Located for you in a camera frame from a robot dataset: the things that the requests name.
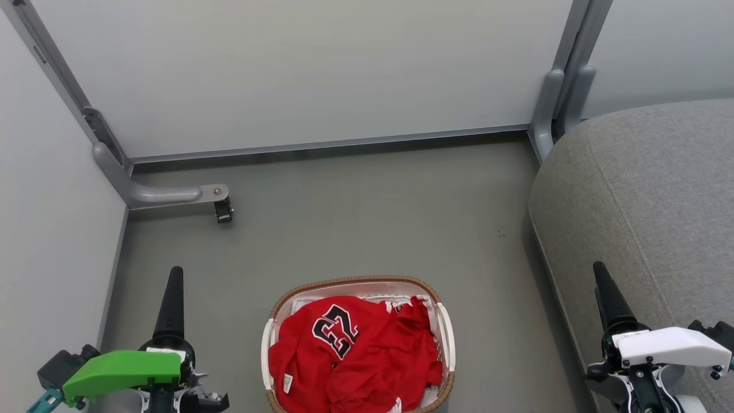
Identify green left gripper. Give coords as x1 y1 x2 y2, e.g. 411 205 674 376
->
62 266 230 413

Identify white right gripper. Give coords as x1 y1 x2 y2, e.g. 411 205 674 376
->
585 261 734 413

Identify red basketball jersey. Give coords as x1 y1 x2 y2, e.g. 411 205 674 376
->
268 295 444 413

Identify grey fabric sofa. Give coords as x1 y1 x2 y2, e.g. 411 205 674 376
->
528 99 734 413

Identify white laundry basket brown rim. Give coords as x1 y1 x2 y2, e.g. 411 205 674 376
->
261 276 456 413

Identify grey partition foot with caster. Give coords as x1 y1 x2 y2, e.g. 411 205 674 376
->
93 142 230 211

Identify white mesh basket liner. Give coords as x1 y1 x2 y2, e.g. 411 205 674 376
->
290 293 445 412

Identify grey partition bottom rail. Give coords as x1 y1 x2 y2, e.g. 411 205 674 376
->
95 205 130 352
128 124 530 165

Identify black post hinge bracket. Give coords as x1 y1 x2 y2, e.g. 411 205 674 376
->
81 107 126 168

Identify grey partition post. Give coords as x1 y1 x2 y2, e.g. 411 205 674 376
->
552 0 613 124
0 0 134 176

